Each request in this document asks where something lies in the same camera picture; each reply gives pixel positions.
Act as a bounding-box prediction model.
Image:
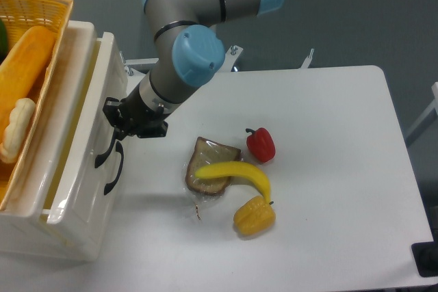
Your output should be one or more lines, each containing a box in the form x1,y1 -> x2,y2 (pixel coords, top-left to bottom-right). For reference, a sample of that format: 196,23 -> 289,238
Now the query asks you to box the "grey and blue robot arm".
103,0 -> 284,140

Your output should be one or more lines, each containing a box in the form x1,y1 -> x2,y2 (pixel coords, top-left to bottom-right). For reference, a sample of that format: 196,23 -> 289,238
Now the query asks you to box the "yellow plastic banana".
194,161 -> 272,204

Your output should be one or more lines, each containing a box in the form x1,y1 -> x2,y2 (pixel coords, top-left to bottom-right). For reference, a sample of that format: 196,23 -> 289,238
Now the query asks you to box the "yellow bell pepper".
233,196 -> 276,236

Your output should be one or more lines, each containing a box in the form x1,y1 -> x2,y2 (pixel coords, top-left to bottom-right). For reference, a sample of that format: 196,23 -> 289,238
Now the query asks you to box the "white top drawer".
42,32 -> 127,261

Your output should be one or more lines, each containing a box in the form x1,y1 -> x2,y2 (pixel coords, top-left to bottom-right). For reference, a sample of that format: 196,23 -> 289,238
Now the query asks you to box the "cream croissant pastry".
1,98 -> 36,163

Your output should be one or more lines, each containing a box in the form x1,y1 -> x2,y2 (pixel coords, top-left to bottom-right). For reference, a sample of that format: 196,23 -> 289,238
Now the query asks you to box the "orange baguette loaf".
1,26 -> 56,132

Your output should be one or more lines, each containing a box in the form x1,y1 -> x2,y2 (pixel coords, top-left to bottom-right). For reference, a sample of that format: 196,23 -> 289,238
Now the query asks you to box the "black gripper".
103,86 -> 169,141

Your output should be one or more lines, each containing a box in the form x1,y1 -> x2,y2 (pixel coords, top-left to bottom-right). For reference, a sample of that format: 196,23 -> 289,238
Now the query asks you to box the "black lower drawer handle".
103,142 -> 125,196

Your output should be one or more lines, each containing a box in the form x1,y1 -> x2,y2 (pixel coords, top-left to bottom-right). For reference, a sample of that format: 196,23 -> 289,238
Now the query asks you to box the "white frame at right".
404,82 -> 437,148

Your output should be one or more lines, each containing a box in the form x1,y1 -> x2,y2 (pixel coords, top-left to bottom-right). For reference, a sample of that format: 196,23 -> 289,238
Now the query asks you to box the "yellow woven basket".
1,0 -> 73,210

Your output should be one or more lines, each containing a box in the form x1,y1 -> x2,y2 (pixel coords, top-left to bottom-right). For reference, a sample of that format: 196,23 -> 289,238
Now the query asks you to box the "white drawer cabinet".
1,21 -> 97,258

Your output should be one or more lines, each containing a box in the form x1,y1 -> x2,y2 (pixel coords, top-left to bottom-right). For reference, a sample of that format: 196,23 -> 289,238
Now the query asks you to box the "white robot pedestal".
119,45 -> 244,77

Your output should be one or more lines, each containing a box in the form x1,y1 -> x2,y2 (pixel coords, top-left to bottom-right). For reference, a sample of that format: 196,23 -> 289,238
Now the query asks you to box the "black drawer handle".
103,142 -> 125,196
94,132 -> 116,168

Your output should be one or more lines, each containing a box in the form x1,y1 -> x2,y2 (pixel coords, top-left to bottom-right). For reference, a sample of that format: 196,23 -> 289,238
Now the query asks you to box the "black top drawer handle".
94,132 -> 116,168

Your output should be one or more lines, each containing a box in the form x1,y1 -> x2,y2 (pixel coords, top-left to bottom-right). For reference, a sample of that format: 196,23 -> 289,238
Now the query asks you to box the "black device at table edge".
411,241 -> 437,278

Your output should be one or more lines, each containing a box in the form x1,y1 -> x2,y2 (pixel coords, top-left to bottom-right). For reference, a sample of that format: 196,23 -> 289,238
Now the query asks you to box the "red bell pepper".
245,127 -> 276,163

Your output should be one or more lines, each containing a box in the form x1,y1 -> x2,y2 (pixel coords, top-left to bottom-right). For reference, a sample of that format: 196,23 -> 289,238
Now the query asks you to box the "green vegetable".
0,20 -> 9,62

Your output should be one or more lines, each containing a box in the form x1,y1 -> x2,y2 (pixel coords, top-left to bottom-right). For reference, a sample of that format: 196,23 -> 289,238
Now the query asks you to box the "wrapped brown bread slice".
180,136 -> 246,224

